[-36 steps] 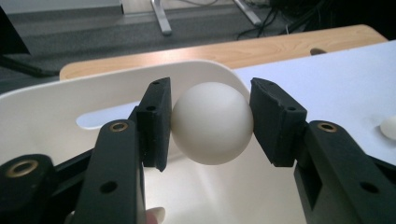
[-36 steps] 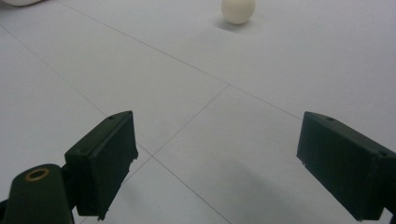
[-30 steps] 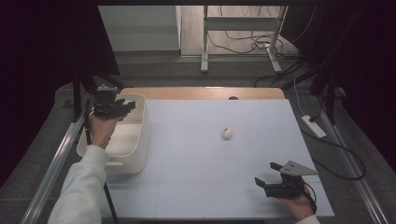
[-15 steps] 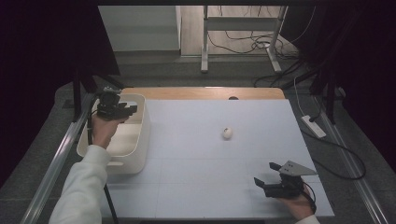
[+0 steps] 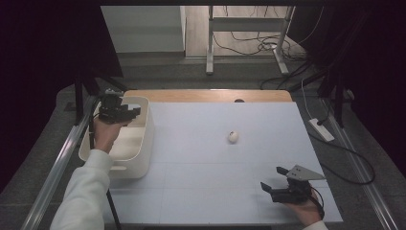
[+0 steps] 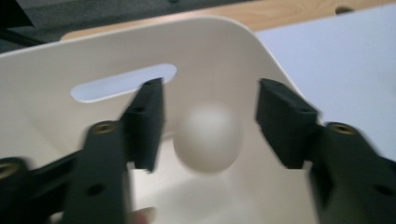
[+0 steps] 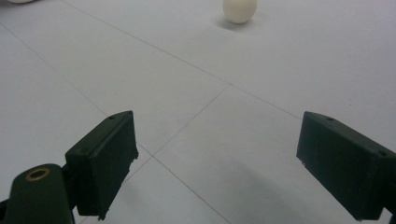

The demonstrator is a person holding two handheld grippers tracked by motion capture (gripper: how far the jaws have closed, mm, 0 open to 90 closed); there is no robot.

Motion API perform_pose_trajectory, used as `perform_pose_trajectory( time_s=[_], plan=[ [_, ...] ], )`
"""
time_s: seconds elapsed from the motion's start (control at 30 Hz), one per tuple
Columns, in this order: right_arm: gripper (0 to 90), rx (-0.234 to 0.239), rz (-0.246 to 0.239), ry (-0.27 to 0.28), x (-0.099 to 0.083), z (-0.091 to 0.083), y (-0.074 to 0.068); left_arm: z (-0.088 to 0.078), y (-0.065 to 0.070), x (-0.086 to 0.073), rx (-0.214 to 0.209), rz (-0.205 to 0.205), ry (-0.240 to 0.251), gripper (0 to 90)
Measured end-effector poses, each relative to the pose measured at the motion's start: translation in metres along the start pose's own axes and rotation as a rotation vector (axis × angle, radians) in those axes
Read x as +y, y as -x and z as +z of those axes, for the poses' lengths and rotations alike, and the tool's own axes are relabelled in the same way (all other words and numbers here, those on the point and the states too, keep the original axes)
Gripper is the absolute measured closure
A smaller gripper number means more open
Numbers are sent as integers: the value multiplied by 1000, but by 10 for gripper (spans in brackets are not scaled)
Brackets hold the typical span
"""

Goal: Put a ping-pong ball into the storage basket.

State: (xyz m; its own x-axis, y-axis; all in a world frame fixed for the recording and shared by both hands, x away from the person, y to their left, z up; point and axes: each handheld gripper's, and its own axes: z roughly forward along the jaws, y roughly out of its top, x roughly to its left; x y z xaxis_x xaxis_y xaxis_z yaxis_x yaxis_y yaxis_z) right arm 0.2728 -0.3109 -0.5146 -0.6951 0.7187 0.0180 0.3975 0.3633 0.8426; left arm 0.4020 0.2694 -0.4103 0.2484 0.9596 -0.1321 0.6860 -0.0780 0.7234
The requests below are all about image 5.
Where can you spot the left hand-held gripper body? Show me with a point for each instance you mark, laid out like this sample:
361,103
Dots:
111,110

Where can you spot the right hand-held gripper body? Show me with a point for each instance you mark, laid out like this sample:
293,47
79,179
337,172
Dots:
295,191

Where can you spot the white plastic basket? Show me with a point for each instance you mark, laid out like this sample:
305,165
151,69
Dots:
137,159

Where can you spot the white egg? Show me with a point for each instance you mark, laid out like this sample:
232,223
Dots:
233,136

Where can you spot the person's right hand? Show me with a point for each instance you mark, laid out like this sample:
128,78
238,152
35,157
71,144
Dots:
306,212

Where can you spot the person's left hand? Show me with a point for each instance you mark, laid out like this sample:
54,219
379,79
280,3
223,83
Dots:
105,135

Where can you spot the black tripod stand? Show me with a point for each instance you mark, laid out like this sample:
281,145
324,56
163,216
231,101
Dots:
78,96
339,96

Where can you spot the white power strip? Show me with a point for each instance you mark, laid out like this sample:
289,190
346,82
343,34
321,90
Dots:
321,130

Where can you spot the white gridded mat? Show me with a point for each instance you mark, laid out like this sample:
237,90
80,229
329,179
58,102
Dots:
207,179

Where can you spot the wooden table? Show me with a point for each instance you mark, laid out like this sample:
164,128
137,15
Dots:
198,95

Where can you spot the white cabinet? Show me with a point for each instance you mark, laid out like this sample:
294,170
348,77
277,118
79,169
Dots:
143,28

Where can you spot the black curtain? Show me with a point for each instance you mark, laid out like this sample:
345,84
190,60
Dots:
376,64
38,64

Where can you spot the metal rail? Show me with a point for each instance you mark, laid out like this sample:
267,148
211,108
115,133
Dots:
54,179
360,172

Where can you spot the metal stand frame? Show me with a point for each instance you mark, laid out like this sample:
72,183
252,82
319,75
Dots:
210,48

